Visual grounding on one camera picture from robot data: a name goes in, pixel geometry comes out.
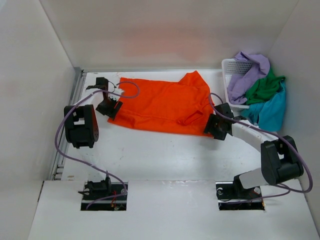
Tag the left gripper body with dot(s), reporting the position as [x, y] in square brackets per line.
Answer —
[110, 107]

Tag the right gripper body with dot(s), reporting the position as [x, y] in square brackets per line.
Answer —
[213, 127]

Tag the orange t shirt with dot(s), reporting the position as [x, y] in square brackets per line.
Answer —
[181, 107]

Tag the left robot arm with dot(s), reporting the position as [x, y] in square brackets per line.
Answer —
[80, 122]

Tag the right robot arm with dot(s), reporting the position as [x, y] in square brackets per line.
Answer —
[279, 157]

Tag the teal t shirt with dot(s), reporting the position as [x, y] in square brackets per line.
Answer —
[268, 115]

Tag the green t shirt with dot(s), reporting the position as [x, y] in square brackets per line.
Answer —
[264, 88]

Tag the white laundry basket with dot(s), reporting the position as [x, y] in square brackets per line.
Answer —
[232, 67]

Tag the lilac t shirt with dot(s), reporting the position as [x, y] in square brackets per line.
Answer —
[240, 84]

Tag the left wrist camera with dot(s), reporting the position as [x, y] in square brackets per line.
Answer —
[116, 94]

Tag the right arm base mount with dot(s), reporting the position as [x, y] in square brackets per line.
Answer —
[231, 199]

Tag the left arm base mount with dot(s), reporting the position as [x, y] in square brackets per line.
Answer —
[95, 197]

